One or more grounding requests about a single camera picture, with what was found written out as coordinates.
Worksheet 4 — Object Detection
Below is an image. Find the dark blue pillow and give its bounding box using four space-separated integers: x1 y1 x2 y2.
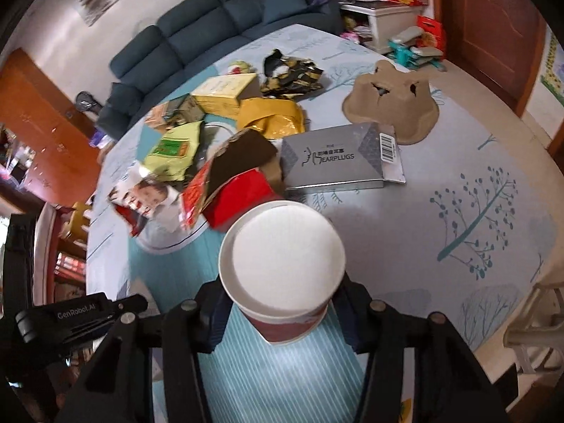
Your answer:
263 0 310 25

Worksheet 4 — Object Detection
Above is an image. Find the white cabinet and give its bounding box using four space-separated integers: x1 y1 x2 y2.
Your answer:
339 0 426 54

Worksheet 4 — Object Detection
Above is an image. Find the white wrapper with face print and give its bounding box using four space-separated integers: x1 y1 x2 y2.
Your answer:
108 165 182 237

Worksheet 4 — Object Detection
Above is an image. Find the small dark green box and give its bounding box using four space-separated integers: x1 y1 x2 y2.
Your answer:
165 94 207 131

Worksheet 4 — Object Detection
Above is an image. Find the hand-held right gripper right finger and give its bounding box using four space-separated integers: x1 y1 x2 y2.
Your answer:
330 272 512 423

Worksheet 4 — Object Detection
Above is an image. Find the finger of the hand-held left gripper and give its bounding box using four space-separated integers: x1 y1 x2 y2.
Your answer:
4 214 38 315

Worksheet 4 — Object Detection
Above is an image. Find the golden yellow foil bag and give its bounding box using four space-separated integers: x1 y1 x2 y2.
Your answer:
237 97 306 141

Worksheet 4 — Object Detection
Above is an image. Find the light blue printed tablecloth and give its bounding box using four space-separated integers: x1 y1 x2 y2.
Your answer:
86 24 561 423

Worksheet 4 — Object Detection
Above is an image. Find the yellow cardboard box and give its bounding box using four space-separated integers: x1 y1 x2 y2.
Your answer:
191 73 259 121

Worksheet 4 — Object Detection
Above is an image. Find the dark blue sofa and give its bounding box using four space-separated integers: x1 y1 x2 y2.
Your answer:
96 0 344 140

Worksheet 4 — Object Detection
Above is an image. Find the black and gold wrapper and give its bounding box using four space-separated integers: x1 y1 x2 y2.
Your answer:
260 48 326 100

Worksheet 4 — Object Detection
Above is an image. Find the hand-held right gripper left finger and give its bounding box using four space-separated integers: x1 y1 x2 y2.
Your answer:
55 280 232 423

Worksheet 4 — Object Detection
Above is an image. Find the orange wooden cabinet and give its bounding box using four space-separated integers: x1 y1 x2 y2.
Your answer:
0 48 103 195

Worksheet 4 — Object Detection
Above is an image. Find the silver cardboard box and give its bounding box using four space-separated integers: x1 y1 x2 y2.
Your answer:
280 123 406 191

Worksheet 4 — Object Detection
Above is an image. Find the white chair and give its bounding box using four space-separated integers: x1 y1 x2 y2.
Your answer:
502 269 564 376

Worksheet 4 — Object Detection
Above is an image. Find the brown pulp cup tray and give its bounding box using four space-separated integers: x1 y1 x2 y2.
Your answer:
343 61 440 145

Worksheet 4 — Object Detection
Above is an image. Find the torn red carton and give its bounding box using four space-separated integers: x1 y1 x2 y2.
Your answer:
180 129 286 231

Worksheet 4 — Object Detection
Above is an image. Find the teal toy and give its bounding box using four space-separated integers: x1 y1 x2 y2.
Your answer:
388 26 447 69

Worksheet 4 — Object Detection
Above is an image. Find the red paper bag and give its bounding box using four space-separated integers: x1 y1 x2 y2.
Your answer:
416 15 448 52

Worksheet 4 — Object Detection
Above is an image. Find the tan paper packet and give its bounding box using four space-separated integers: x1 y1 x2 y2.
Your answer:
145 101 172 131

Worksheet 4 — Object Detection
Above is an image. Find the colourful wall chart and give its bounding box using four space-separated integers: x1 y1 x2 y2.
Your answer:
540 31 564 107

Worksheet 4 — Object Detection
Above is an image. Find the dark wooden shelf unit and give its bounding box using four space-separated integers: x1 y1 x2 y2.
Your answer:
0 194 91 302

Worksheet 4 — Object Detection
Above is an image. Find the green and yellow snack bag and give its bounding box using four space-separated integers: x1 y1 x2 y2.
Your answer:
145 122 206 182

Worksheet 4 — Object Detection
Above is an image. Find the red paper cup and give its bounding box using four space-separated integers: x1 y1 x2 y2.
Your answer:
219 200 345 345

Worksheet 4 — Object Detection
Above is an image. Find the brown wooden door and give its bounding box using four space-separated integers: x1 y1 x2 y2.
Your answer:
429 0 548 118

